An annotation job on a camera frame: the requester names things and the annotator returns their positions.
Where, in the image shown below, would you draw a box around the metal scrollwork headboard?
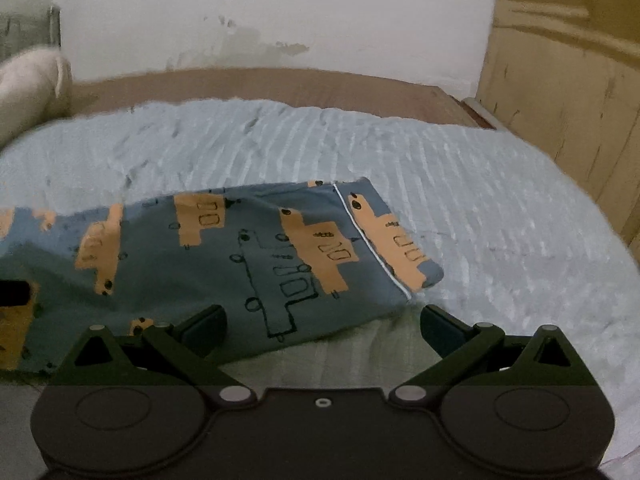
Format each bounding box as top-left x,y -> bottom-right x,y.
0,4 -> 61,61

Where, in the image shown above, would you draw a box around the brown wooden bed frame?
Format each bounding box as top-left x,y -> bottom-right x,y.
70,68 -> 492,129

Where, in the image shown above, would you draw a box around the light wooden wardrobe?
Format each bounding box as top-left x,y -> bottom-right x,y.
476,0 -> 639,254

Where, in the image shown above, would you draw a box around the light blue textured bedspread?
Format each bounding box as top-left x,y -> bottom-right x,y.
1,100 -> 639,479

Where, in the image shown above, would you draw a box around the cream rolled blanket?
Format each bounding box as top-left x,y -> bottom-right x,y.
0,47 -> 73,148

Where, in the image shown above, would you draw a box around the blue pants with orange trucks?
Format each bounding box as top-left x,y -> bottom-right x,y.
1,179 -> 444,373

